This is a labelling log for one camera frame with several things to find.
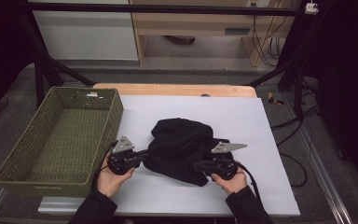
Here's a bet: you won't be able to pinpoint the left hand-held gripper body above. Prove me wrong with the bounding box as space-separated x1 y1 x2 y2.
106 135 143 175

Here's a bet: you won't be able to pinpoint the person's left hand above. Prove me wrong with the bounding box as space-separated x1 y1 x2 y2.
96 153 136 199

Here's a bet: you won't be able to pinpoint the white board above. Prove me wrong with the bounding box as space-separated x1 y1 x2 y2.
37 94 301 217

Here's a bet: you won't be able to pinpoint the green woven basket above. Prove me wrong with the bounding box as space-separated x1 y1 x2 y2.
0 86 125 200

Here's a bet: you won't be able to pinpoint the black curtain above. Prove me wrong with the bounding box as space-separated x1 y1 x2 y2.
304 0 358 197
0 0 41 125

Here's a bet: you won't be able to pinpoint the hanging black cables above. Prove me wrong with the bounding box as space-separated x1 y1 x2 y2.
251 13 286 68

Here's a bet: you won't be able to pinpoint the yellow and black tape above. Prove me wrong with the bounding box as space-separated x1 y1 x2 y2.
267 91 285 106

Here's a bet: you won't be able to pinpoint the person's right hand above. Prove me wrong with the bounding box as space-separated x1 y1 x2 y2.
210 169 249 196

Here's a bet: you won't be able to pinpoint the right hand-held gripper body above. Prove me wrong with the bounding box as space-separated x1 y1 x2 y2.
204 141 248 181

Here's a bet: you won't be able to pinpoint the light wooden desk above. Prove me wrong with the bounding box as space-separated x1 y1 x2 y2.
128 0 303 68

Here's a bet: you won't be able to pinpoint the black metal frame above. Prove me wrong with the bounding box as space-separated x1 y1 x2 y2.
12 0 339 122

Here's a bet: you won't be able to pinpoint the small white camera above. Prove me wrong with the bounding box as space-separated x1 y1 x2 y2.
304 2 320 16

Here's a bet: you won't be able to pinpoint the thin black floor cable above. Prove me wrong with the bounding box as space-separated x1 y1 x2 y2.
279 152 310 189

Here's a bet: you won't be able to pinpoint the thick black floor cable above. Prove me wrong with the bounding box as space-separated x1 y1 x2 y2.
269 104 321 147

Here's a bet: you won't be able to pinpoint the left hand-held gripper cable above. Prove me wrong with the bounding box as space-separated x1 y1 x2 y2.
91 140 119 191

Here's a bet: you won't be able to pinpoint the hand-held gripper cable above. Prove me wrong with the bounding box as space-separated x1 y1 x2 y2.
91 140 119 191
236 161 264 206

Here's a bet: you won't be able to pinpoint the white basket label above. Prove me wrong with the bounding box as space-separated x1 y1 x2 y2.
86 91 104 100

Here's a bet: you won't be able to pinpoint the black knit vest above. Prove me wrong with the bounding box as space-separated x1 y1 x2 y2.
143 117 236 188

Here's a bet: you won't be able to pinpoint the white cabinet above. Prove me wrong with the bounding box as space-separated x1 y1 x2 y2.
27 0 140 62

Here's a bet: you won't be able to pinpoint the right hand-held gripper cable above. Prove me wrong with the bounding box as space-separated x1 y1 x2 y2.
236 161 264 206

